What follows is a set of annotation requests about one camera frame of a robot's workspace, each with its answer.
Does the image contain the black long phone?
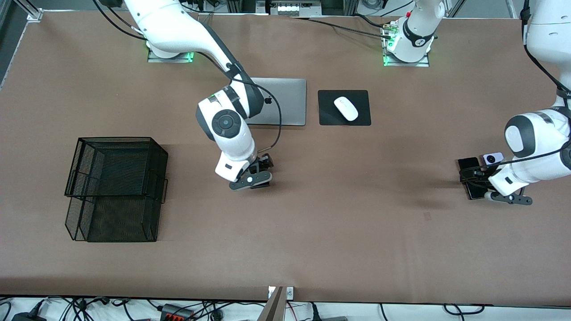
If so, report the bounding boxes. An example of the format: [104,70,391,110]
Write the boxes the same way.
[458,157,490,201]

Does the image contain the lilac flip phone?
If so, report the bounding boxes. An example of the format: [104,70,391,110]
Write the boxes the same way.
[479,152,505,167]

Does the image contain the silver closed laptop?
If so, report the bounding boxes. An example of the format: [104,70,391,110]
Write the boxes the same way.
[243,78,307,127]

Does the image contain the black mouse pad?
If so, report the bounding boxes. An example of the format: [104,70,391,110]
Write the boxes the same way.
[318,90,372,127]

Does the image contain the white computer mouse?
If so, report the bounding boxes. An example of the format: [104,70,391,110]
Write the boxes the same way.
[334,96,359,122]

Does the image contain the black mesh two-tier tray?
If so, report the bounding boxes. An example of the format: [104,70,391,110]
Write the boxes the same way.
[64,137,169,243]

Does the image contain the white power strip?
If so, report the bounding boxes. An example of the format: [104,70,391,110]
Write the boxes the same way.
[267,0,314,17]

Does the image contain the black power strip red switches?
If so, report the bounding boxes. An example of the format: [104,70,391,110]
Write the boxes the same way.
[161,304,195,321]

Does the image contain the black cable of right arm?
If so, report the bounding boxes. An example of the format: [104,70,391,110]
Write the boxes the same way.
[92,0,282,154]

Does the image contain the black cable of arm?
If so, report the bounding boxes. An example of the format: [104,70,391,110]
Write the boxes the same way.
[462,0,571,183]
[92,0,282,154]

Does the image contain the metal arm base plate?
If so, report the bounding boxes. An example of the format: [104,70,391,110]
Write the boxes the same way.
[382,53,430,68]
[147,50,195,63]

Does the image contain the grey brown post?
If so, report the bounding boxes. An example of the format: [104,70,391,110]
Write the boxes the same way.
[258,286,286,321]

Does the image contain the thick black table cable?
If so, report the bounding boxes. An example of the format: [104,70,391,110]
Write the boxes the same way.
[289,16,394,40]

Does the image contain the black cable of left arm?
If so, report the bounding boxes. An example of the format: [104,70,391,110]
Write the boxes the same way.
[462,0,571,183]

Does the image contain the thin black table cable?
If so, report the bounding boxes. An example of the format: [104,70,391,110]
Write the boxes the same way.
[354,13,394,29]

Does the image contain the aluminium frame profile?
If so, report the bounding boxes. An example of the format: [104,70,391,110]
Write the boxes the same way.
[12,0,43,22]

